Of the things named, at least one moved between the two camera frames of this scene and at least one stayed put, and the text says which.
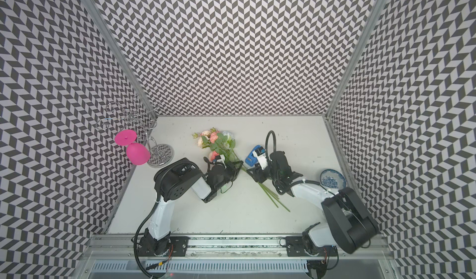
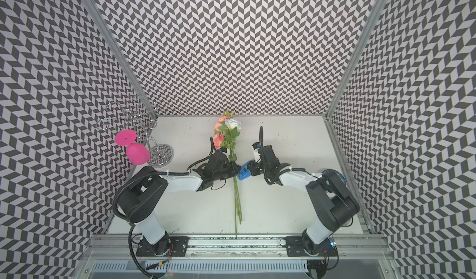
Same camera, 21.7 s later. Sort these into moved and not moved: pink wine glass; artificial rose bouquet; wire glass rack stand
Moved: artificial rose bouquet
Not moved: pink wine glass; wire glass rack stand
